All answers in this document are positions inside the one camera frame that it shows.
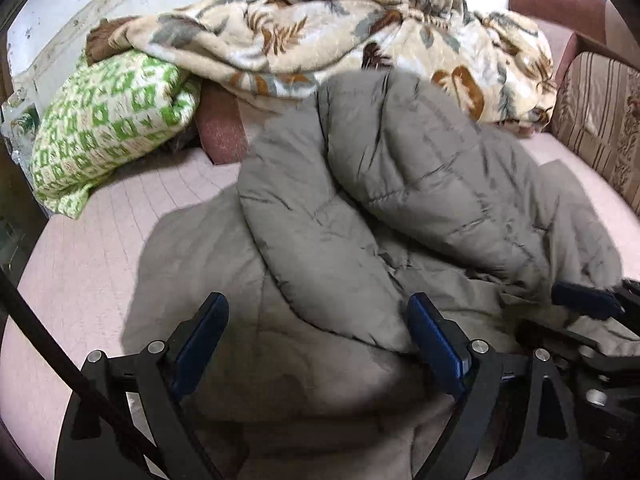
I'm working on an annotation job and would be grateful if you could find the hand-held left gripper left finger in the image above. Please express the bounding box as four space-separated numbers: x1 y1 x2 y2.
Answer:
54 291 230 480

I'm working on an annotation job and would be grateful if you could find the striped sofa back cushion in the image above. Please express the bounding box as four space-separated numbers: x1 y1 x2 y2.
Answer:
550 50 640 201

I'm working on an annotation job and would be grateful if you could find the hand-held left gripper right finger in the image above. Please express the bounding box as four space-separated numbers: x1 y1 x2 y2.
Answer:
406 292 583 480

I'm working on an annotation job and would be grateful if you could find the grey quilted down jacket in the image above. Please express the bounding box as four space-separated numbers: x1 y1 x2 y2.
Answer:
122 69 640 480

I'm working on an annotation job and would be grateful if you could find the maroon and pink sofa bolster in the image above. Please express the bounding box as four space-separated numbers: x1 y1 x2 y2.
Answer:
509 0 623 56

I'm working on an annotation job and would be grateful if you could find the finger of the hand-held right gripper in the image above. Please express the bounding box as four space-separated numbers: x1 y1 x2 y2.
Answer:
517 319 601 361
552 279 640 333

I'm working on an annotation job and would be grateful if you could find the maroon sofa armrest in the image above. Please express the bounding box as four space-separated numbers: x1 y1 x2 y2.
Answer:
192 80 251 166

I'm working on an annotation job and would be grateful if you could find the black cable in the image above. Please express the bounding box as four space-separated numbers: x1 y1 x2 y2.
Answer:
0 265 161 463

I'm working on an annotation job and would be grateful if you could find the beige leaf print blanket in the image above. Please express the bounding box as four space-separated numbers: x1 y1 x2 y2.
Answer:
85 0 558 126

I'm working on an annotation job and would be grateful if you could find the green checked pillow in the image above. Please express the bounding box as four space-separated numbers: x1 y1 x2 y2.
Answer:
29 50 203 220

